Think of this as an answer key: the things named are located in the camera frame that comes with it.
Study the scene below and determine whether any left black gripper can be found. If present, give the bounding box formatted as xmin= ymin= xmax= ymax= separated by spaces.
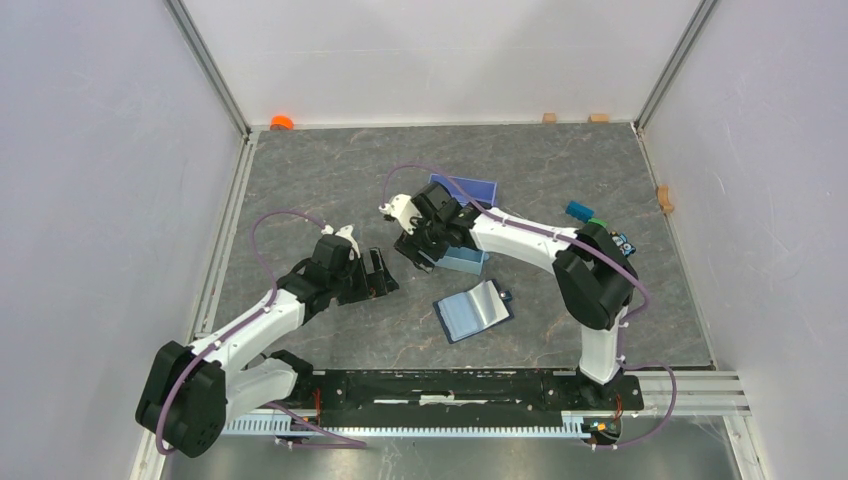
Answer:
xmin=328 ymin=246 xmax=398 ymax=305

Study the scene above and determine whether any blue purple three-bin tray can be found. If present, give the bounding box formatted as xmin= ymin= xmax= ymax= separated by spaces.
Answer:
xmin=429 ymin=173 xmax=497 ymax=276

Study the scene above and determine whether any blue card holder wallet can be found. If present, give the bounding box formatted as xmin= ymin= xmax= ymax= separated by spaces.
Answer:
xmin=433 ymin=279 xmax=514 ymax=344

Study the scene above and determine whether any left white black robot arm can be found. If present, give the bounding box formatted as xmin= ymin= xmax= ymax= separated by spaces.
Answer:
xmin=135 ymin=232 xmax=399 ymax=458

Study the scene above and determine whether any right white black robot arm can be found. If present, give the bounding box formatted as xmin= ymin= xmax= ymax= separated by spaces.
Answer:
xmin=379 ymin=182 xmax=645 ymax=408

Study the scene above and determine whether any orange round cap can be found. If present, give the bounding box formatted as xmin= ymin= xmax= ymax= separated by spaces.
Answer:
xmin=269 ymin=115 xmax=294 ymax=130

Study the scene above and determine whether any blue toy brick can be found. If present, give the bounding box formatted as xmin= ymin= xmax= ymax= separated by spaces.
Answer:
xmin=565 ymin=201 xmax=594 ymax=223

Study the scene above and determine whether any green toy brick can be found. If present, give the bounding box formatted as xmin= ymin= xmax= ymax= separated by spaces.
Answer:
xmin=587 ymin=217 xmax=608 ymax=229

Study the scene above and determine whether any black owl pattern block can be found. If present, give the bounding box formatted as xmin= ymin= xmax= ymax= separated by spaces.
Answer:
xmin=611 ymin=232 xmax=636 ymax=258

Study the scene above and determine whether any small wooden block right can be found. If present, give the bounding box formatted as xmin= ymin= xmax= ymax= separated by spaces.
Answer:
xmin=588 ymin=113 xmax=610 ymax=123

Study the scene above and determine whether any curved wooden piece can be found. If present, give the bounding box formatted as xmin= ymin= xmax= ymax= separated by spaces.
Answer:
xmin=656 ymin=185 xmax=675 ymax=215

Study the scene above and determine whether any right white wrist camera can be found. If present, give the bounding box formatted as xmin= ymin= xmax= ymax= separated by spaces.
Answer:
xmin=378 ymin=194 xmax=422 ymax=234

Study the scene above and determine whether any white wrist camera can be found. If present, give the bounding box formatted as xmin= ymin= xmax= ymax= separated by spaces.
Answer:
xmin=378 ymin=194 xmax=422 ymax=234
xmin=334 ymin=224 xmax=361 ymax=260

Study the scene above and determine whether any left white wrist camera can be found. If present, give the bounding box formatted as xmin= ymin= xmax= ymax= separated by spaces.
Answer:
xmin=334 ymin=224 xmax=361 ymax=260

